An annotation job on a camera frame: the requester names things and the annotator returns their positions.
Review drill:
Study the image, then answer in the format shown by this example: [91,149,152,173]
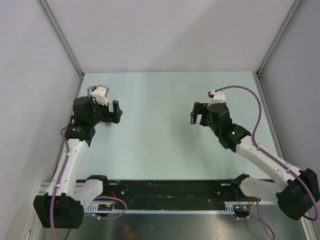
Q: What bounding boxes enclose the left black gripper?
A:
[88,95,122,126]

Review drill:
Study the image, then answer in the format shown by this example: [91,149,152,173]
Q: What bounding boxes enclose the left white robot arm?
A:
[33,96,123,229]

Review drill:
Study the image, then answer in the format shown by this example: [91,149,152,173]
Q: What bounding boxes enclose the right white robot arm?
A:
[190,102,320,221]

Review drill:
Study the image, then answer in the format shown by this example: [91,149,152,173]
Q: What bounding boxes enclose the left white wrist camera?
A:
[87,84,110,106]

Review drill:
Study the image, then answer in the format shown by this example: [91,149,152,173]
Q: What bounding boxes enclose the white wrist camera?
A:
[208,89,226,106]
[87,84,110,106]

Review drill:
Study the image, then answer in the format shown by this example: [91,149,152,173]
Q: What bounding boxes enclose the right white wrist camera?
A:
[208,89,226,106]

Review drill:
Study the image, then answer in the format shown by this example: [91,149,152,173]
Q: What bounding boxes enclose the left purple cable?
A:
[49,89,128,240]

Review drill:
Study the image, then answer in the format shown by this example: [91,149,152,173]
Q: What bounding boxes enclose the purple cable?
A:
[49,89,128,240]
[214,85,317,240]

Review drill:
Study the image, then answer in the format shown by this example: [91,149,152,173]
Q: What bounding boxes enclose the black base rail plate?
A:
[101,179,252,210]

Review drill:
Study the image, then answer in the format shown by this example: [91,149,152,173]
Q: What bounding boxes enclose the grey slotted cable duct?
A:
[84,202,250,216]

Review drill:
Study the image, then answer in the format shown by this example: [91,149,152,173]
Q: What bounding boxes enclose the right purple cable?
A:
[214,85,317,240]

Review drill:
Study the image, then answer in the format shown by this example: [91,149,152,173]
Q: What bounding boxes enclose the aluminium frame rails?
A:
[252,71,320,240]

